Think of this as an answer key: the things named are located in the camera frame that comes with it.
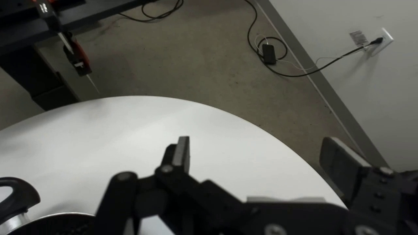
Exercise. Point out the grey wall plate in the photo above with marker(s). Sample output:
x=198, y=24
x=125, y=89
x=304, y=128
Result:
x=357, y=37

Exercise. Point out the black robot mounting stand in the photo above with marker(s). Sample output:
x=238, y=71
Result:
x=27, y=26

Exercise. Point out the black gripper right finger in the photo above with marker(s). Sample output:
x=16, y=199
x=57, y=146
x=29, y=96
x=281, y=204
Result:
x=344, y=167

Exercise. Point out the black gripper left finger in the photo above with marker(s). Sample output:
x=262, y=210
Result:
x=182, y=154

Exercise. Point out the white wall outlet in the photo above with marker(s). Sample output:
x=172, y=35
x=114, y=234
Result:
x=387, y=34

